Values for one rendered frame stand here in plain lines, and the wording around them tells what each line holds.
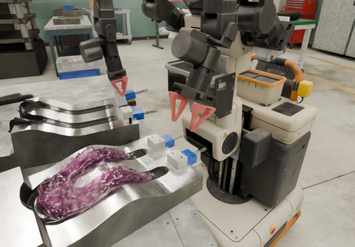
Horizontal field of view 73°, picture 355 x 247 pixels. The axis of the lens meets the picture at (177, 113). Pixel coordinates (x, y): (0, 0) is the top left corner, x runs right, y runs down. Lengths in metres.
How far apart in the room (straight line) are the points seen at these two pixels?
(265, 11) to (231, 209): 1.01
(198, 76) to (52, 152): 0.53
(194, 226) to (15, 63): 4.44
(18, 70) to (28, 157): 3.99
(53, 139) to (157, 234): 0.44
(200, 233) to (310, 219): 1.33
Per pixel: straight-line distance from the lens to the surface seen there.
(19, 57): 4.77
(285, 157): 1.20
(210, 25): 0.60
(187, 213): 0.65
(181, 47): 0.53
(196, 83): 0.58
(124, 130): 0.85
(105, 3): 0.90
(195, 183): 0.67
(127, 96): 0.97
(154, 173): 0.68
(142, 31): 7.47
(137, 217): 0.60
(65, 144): 0.85
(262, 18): 0.67
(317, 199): 2.04
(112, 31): 0.89
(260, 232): 1.34
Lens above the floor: 1.30
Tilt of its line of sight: 27 degrees down
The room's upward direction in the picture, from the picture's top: straight up
